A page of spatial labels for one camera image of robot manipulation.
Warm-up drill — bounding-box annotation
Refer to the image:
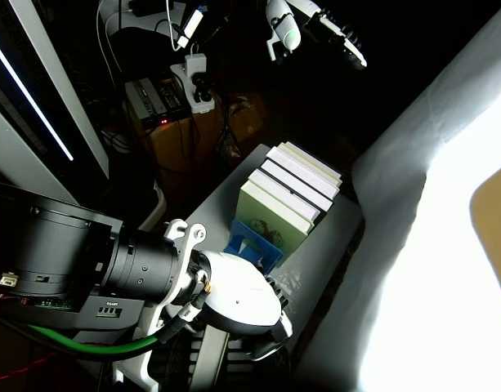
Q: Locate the blue metal bookend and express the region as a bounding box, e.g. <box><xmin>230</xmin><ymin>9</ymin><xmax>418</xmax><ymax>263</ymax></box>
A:
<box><xmin>223</xmin><ymin>218</ymin><xmax>284</xmax><ymax>275</ymax></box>

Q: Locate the black mesh file basket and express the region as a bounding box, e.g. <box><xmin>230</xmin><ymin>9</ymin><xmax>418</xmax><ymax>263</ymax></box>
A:
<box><xmin>151</xmin><ymin>326</ymin><xmax>294</xmax><ymax>392</ymax></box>

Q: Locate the pale green book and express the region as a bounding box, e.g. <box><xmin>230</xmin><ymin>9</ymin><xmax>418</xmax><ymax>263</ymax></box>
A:
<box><xmin>236</xmin><ymin>177</ymin><xmax>319</xmax><ymax>266</ymax></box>

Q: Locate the dark book grey lettering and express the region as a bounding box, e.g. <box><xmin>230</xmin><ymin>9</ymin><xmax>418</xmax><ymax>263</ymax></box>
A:
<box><xmin>248</xmin><ymin>169</ymin><xmax>324</xmax><ymax>224</ymax></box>

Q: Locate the black plain-spined book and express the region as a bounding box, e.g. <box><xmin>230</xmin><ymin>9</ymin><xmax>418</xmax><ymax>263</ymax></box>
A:
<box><xmin>257</xmin><ymin>162</ymin><xmax>329</xmax><ymax>213</ymax></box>

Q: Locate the white plastic tub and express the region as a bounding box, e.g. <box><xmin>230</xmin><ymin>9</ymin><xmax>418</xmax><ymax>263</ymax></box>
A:
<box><xmin>137</xmin><ymin>179</ymin><xmax>168</xmax><ymax>232</ymax></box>

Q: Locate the white book marked K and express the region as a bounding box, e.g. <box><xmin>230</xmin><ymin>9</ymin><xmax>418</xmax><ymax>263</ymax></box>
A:
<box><xmin>265</xmin><ymin>154</ymin><xmax>333</xmax><ymax>204</ymax></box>

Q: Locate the cream-spined book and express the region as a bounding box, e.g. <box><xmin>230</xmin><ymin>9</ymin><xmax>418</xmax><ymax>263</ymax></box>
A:
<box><xmin>273</xmin><ymin>147</ymin><xmax>338</xmax><ymax>195</ymax></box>

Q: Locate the large cardboard box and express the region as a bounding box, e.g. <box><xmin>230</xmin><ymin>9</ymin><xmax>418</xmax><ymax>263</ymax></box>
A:
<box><xmin>124</xmin><ymin>100</ymin><xmax>235</xmax><ymax>203</ymax></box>

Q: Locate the black Century book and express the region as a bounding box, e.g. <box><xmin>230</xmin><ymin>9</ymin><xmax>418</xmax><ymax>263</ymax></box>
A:
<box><xmin>280</xmin><ymin>140</ymin><xmax>343</xmax><ymax>185</ymax></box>

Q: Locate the small cardboard box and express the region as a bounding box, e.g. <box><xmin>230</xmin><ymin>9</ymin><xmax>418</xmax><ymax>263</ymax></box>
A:
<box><xmin>227</xmin><ymin>92</ymin><xmax>271</xmax><ymax>154</ymax></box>

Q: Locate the white backdrop cloth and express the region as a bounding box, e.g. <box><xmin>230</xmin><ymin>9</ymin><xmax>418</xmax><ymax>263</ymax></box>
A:
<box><xmin>290</xmin><ymin>0</ymin><xmax>501</xmax><ymax>392</ymax></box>

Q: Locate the white power strip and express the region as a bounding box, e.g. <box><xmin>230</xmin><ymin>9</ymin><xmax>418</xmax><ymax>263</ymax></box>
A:
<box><xmin>169</xmin><ymin>60</ymin><xmax>217</xmax><ymax>115</ymax></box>

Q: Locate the black electronics box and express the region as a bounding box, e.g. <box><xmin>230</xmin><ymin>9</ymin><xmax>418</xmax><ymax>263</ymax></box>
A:
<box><xmin>158</xmin><ymin>80</ymin><xmax>193</xmax><ymax>122</ymax></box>

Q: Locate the silver electronics box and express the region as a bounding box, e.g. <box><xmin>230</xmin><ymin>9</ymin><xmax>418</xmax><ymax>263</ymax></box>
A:
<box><xmin>122</xmin><ymin>78</ymin><xmax>169</xmax><ymax>131</ymax></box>

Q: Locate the white charger adapter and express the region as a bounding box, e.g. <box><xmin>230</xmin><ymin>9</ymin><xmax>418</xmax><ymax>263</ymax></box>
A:
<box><xmin>183</xmin><ymin>42</ymin><xmax>208</xmax><ymax>75</ymax></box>

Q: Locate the white and black column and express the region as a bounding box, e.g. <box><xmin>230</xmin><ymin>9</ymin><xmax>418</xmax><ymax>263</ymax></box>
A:
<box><xmin>0</xmin><ymin>0</ymin><xmax>111</xmax><ymax>209</ymax></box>

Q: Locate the beige board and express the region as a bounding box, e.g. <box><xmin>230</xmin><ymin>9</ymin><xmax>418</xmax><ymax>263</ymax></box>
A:
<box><xmin>469</xmin><ymin>161</ymin><xmax>501</xmax><ymax>305</ymax></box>

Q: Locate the white USB adapter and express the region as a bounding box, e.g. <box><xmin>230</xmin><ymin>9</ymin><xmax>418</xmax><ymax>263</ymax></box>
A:
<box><xmin>177</xmin><ymin>10</ymin><xmax>205</xmax><ymax>49</ymax></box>

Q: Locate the black power brick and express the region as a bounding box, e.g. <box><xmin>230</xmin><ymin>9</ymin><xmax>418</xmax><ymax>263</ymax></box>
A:
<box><xmin>127</xmin><ymin>0</ymin><xmax>186</xmax><ymax>18</ymax></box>

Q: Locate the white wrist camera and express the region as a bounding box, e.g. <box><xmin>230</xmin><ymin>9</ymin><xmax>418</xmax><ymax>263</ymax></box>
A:
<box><xmin>265</xmin><ymin>38</ymin><xmax>284</xmax><ymax>62</ymax></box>

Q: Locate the white cable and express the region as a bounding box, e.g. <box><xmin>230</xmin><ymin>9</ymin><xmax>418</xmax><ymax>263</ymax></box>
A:
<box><xmin>164</xmin><ymin>0</ymin><xmax>184</xmax><ymax>53</ymax></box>

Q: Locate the white curved frame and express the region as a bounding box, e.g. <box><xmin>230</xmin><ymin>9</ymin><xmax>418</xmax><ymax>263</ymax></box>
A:
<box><xmin>95</xmin><ymin>0</ymin><xmax>173</xmax><ymax>82</ymax></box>

